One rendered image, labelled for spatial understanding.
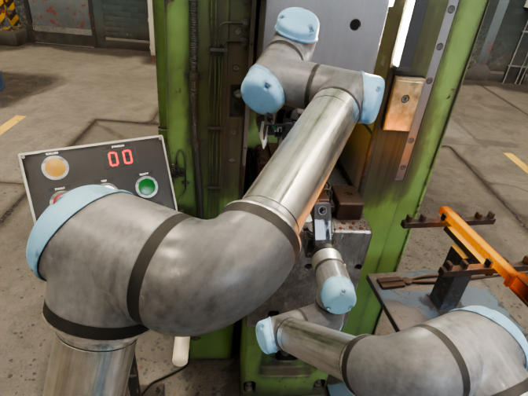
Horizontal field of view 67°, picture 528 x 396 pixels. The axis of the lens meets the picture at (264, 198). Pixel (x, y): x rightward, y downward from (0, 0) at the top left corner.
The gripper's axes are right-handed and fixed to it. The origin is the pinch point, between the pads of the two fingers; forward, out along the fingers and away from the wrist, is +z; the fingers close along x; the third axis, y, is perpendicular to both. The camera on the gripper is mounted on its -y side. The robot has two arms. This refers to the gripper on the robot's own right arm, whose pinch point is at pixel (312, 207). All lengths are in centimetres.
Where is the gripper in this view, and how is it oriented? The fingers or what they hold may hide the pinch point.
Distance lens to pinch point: 117.0
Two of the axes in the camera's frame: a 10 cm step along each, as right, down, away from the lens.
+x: 9.9, 0.2, 1.1
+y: -0.8, 8.5, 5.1
